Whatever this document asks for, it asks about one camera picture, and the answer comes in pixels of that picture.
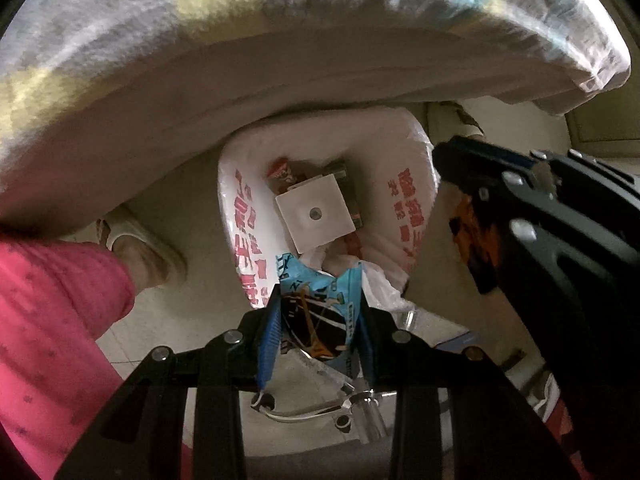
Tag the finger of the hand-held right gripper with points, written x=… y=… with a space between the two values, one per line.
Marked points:
x=500 y=152
x=540 y=230

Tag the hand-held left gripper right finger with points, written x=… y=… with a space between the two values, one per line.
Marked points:
x=367 y=345

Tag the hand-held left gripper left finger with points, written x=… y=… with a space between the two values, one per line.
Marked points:
x=270 y=345

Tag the silver blue snack packet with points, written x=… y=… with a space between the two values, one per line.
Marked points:
x=310 y=290

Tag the white red-printed sack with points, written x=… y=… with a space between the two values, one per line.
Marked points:
x=350 y=132

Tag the white square box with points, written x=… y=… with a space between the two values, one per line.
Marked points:
x=330 y=195

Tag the red white candy wrapper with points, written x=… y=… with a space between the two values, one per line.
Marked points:
x=280 y=170

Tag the beige slipper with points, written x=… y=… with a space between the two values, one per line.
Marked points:
x=167 y=260
x=467 y=120

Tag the white plastic bag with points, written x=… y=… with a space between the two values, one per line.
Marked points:
x=382 y=285

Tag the person's foot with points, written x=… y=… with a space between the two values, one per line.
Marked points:
x=135 y=257

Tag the person's pink clothing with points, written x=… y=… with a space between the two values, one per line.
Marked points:
x=50 y=335

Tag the beige mattress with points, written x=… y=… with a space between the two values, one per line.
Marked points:
x=250 y=85

